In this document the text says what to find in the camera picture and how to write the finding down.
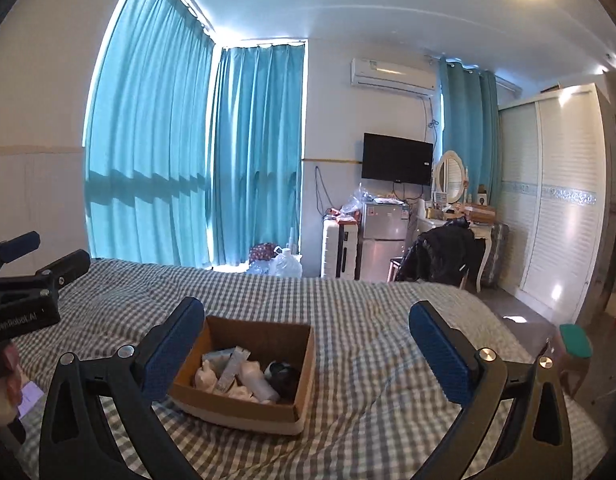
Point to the black wall television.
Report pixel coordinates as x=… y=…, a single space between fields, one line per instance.
x=398 y=157

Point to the wide teal curtain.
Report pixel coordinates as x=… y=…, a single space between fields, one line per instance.
x=147 y=135

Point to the clear water jug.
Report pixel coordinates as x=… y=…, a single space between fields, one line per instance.
x=285 y=265

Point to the teal stool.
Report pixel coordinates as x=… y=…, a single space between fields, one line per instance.
x=575 y=342

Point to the black jacket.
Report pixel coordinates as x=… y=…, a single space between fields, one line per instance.
x=438 y=255

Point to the white dressing table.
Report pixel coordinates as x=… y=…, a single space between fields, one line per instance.
x=480 y=232

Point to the purple patterned bag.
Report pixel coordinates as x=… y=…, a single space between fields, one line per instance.
x=262 y=254

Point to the white suitcase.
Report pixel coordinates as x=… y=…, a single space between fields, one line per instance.
x=333 y=250

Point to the white louvred wardrobe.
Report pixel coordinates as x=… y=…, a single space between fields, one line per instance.
x=558 y=200

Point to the cardboard box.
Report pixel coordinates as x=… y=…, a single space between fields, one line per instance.
x=237 y=412

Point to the narrow teal curtain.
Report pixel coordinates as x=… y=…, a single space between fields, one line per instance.
x=468 y=125

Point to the clear plastic bag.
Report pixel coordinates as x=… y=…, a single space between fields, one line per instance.
x=355 y=200

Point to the small white bottle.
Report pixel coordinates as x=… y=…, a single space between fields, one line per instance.
x=258 y=382

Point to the oval white vanity mirror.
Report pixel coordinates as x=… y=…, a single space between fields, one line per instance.
x=450 y=175

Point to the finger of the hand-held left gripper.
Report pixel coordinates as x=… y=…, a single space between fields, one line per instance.
x=70 y=265
x=17 y=246

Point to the white air conditioner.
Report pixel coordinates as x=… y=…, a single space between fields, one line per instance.
x=393 y=75

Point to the person's left hand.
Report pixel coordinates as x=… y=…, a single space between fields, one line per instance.
x=10 y=375

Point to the white cosmetic tube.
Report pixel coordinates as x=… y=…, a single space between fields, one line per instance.
x=232 y=369

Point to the silver fridge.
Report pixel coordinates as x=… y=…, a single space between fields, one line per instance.
x=383 y=240

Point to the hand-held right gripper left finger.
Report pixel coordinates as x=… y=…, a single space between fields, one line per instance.
x=172 y=355

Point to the blue tissue packet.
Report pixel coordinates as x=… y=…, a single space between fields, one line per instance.
x=218 y=359

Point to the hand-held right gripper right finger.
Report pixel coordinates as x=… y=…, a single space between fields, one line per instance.
x=438 y=355

